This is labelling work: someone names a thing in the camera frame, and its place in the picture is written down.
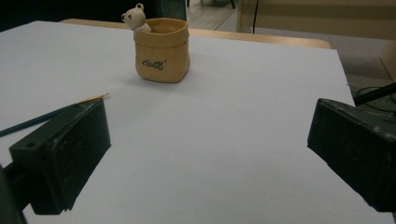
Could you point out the black rod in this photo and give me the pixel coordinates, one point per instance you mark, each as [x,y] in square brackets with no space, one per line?
[375,94]

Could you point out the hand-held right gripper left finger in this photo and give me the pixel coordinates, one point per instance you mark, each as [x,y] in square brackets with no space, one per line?
[71,155]

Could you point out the tan bear pen holder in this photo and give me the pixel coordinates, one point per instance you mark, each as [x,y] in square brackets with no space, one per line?
[162,53]

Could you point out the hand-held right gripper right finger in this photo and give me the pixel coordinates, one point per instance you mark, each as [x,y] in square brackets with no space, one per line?
[358,149]

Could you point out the white table sheet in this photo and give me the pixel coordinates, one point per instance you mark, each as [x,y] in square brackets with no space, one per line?
[211,130]

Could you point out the dark pencil with yellow end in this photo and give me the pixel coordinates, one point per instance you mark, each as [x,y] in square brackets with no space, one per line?
[31,122]

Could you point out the beige cabinet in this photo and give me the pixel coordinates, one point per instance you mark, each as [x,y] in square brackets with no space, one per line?
[311,18]

